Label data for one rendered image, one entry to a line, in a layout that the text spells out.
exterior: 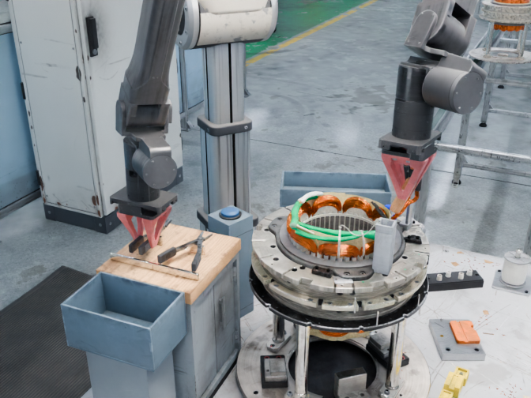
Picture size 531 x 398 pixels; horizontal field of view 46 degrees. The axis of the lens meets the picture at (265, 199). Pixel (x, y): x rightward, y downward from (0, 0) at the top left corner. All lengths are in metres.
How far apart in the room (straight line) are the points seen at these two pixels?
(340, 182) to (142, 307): 0.61
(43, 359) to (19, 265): 0.79
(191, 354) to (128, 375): 0.12
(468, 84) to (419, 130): 0.11
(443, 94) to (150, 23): 0.42
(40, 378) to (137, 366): 1.57
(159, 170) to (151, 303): 0.25
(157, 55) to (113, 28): 2.35
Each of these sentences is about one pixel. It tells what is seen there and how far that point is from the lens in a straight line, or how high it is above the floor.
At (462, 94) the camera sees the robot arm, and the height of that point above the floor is 1.42.
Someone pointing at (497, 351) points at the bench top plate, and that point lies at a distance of 1.46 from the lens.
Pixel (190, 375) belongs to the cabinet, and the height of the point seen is 0.88.
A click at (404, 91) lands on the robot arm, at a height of 1.41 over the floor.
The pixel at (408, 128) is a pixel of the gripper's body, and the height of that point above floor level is 1.36.
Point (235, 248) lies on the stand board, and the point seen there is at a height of 1.06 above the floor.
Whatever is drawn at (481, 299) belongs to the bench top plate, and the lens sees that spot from 1.61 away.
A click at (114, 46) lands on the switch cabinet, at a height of 0.97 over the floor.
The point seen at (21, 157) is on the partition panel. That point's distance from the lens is 3.67.
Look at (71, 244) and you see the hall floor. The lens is 3.46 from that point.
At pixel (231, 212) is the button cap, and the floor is 1.04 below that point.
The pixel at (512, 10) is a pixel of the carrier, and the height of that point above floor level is 1.08.
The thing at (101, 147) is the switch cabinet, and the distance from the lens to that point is 3.31.
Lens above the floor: 1.66
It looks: 26 degrees down
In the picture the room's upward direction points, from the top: straight up
